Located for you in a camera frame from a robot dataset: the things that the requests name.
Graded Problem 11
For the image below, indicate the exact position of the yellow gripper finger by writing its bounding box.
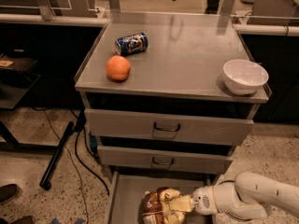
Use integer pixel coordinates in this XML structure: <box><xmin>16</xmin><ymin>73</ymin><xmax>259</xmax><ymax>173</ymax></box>
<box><xmin>168</xmin><ymin>195</ymin><xmax>194</xmax><ymax>212</ymax></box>

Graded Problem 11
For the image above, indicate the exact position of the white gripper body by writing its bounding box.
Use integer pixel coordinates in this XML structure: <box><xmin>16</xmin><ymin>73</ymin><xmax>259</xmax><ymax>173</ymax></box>
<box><xmin>192</xmin><ymin>184</ymin><xmax>237</xmax><ymax>216</ymax></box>

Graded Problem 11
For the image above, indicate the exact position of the brown sea salt chip bag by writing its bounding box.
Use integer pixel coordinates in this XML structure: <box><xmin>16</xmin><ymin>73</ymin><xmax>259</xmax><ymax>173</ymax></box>
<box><xmin>142</xmin><ymin>188</ymin><xmax>188</xmax><ymax>224</ymax></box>

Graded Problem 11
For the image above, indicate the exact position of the white ceramic bowl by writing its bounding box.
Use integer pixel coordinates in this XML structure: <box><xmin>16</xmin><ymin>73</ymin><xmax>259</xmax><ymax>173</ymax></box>
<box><xmin>222</xmin><ymin>59</ymin><xmax>269</xmax><ymax>95</ymax></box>

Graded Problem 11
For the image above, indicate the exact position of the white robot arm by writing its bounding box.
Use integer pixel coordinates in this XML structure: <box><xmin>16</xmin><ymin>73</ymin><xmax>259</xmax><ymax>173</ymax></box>
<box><xmin>166</xmin><ymin>172</ymin><xmax>299</xmax><ymax>219</ymax></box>

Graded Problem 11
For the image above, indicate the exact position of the bottom open grey drawer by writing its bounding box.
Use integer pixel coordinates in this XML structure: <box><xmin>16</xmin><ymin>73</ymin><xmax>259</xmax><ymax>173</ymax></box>
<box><xmin>104</xmin><ymin>168</ymin><xmax>214</xmax><ymax>224</ymax></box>

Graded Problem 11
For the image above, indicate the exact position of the grey metal drawer cabinet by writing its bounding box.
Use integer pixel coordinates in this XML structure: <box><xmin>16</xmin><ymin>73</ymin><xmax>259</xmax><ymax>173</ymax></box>
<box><xmin>76</xmin><ymin>13</ymin><xmax>271</xmax><ymax>177</ymax></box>

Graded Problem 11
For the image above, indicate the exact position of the middle grey drawer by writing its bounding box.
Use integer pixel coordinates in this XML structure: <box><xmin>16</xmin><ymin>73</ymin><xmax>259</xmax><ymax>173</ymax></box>
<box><xmin>98</xmin><ymin>146</ymin><xmax>232</xmax><ymax>174</ymax></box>

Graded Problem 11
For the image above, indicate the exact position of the top grey drawer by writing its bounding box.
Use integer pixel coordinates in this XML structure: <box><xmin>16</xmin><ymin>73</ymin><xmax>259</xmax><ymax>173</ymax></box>
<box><xmin>85</xmin><ymin>109</ymin><xmax>253</xmax><ymax>146</ymax></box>

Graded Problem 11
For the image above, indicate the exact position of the black metal stand leg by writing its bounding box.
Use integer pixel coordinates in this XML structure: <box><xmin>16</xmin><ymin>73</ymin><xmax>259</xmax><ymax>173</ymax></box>
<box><xmin>39</xmin><ymin>121</ymin><xmax>74</xmax><ymax>190</ymax></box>

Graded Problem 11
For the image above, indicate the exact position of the orange fruit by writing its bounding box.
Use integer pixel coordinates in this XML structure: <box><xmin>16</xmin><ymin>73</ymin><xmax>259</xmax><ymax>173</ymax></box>
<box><xmin>106</xmin><ymin>55</ymin><xmax>131</xmax><ymax>81</ymax></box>

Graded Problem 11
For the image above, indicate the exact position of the blue soda can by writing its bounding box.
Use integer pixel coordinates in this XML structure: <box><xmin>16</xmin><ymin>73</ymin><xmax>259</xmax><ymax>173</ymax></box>
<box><xmin>115</xmin><ymin>32</ymin><xmax>149</xmax><ymax>56</ymax></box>

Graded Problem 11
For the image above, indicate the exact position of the dark shoe upper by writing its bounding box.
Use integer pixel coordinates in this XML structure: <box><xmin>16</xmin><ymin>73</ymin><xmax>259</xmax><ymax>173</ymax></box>
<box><xmin>0</xmin><ymin>184</ymin><xmax>21</xmax><ymax>203</ymax></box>

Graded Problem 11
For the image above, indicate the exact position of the dark side table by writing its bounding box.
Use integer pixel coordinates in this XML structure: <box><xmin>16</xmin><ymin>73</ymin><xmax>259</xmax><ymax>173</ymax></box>
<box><xmin>0</xmin><ymin>53</ymin><xmax>42</xmax><ymax>151</ymax></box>

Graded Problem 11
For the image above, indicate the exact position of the black cable on floor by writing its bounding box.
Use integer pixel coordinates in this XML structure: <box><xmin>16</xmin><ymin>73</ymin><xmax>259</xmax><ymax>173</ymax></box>
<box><xmin>73</xmin><ymin>109</ymin><xmax>110</xmax><ymax>197</ymax></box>

